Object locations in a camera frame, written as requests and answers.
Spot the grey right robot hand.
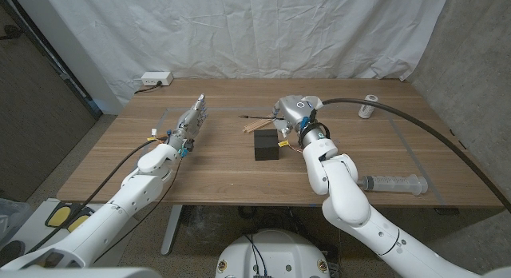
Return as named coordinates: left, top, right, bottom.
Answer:
left=272, top=95, right=321, bottom=138

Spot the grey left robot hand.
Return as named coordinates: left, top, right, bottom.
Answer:
left=167, top=93, right=208, bottom=149

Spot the thin black pen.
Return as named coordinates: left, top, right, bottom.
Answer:
left=238, top=114, right=285, bottom=121

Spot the clear plastic syringe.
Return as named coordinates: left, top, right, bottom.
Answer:
left=357, top=173, right=429, bottom=197

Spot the tan ridged wooden strip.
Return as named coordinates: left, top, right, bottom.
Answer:
left=242, top=117, right=277, bottom=134

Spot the black cube box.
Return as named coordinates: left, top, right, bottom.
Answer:
left=253, top=129, right=280, bottom=161

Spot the white power strip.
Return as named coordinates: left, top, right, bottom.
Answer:
left=141, top=71, right=174, bottom=87

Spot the white bandage roll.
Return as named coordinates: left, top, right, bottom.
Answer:
left=358, top=94, right=379, bottom=120

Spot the white wrinkled backdrop cloth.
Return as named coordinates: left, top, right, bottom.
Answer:
left=39, top=0, right=452, bottom=115

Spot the grey metal table leg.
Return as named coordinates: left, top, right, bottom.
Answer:
left=160, top=205, right=184, bottom=256

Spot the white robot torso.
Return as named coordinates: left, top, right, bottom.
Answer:
left=215, top=228, right=331, bottom=278

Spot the yellow foot pedal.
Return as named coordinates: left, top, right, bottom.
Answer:
left=65, top=213, right=95, bottom=236
left=45, top=202, right=75, bottom=228

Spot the white pedal platform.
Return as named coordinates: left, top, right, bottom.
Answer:
left=0, top=197, right=137, bottom=267

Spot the clear plastic bag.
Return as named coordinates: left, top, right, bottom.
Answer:
left=0, top=197, right=32, bottom=249

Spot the black power strip cord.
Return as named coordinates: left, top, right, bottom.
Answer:
left=133, top=81, right=163, bottom=95

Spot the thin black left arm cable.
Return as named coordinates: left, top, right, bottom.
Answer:
left=93, top=156, right=184, bottom=263

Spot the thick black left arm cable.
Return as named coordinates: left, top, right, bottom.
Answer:
left=23, top=136, right=171, bottom=255

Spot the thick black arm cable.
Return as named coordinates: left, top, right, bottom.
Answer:
left=23, top=136, right=171, bottom=255
left=306, top=97, right=511, bottom=213

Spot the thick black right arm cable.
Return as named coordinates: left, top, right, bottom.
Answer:
left=306, top=97, right=511, bottom=213

